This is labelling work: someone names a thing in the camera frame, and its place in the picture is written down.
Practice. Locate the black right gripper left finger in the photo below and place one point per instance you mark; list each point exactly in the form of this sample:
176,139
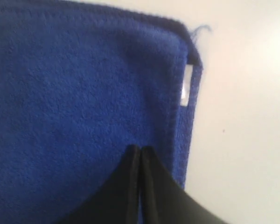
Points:
117,200

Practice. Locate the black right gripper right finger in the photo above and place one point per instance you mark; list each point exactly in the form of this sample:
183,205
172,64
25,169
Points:
163,200

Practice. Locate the blue microfibre cloth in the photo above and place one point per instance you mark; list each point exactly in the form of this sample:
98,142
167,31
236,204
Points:
78,84

